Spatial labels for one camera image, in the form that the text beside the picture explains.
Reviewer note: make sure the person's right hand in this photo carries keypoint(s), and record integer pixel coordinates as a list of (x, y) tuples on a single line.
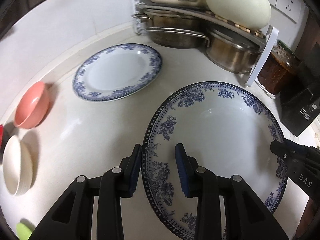
[(307, 217)]

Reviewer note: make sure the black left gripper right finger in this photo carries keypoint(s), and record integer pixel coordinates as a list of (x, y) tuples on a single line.
[(246, 215)]

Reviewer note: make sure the small steel pot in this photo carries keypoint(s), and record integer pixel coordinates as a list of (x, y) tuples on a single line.
[(232, 51)]

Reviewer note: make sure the white wall socket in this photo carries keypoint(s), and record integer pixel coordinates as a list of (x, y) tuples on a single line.
[(294, 11)]

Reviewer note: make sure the black knife block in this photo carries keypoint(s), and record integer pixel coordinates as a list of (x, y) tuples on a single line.
[(299, 97)]

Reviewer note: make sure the cream ceramic pot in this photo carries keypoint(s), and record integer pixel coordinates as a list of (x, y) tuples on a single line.
[(252, 14)]

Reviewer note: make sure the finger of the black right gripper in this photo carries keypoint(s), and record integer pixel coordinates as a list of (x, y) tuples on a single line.
[(295, 147), (279, 149)]

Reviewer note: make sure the blue floral plate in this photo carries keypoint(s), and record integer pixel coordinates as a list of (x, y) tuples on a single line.
[(227, 130), (116, 72)]

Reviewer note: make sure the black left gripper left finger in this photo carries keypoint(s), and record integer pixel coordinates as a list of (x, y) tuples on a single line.
[(71, 215)]

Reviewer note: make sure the white corner pot rack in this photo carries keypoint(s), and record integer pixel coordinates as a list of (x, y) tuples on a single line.
[(210, 20)]

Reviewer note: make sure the glass jar dark sauce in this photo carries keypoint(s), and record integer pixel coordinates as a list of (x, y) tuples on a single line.
[(279, 67)]

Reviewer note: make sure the large steel pan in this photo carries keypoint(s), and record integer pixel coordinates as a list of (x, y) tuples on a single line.
[(174, 30)]

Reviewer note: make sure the red and black bowl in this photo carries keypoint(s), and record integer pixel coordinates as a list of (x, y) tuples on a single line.
[(1, 135)]

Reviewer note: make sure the pink bowl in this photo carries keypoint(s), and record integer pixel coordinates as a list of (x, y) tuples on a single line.
[(32, 107)]

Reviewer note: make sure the lime green plate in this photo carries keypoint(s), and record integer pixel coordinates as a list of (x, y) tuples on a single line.
[(23, 232)]

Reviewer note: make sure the white ceramic bowl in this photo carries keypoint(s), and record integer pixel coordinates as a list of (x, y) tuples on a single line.
[(17, 167)]

